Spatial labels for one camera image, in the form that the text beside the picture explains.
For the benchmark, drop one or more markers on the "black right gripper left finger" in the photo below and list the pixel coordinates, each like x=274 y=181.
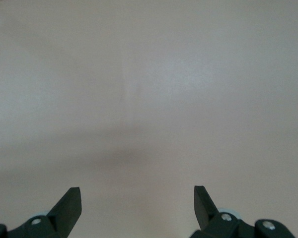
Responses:
x=62 y=218

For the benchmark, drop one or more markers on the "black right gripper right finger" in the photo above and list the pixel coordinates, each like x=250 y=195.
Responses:
x=206 y=210

